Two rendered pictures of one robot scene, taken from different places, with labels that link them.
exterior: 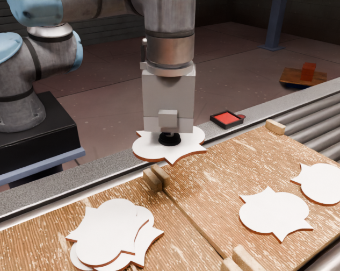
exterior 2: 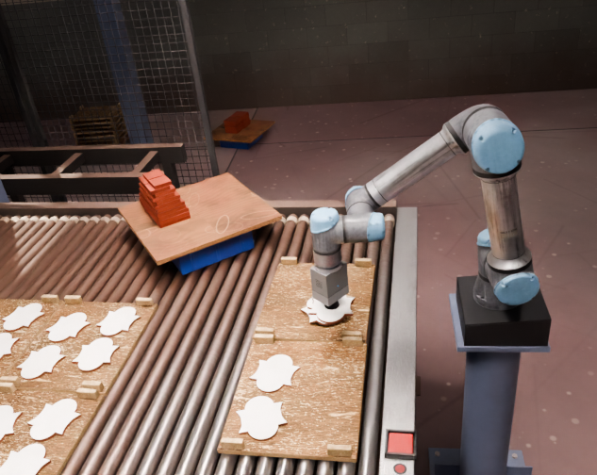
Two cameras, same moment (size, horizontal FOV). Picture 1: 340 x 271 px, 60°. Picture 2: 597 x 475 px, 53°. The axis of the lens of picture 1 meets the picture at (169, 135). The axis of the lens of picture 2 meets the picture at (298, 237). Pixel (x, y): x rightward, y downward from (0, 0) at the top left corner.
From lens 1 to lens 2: 1.89 m
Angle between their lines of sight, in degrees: 104
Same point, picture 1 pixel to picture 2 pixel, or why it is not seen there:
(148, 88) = not seen: hidden behind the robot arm
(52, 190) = (397, 306)
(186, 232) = (304, 335)
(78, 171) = (407, 320)
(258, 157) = (321, 409)
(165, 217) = (321, 333)
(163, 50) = not seen: hidden behind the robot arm
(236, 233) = (283, 351)
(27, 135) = (463, 297)
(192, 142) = (320, 311)
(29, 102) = (483, 286)
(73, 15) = not seen: hidden behind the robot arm
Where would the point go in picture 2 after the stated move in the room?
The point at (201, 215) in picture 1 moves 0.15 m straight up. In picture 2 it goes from (306, 346) to (302, 306)
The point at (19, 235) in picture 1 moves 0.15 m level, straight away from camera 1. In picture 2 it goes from (363, 285) to (408, 284)
